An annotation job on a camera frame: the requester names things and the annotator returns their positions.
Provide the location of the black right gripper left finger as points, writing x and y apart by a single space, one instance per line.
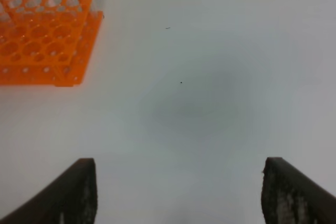
70 198

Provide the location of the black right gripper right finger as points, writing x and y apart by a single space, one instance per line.
289 196

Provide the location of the orange test tube rack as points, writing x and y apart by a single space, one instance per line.
44 45

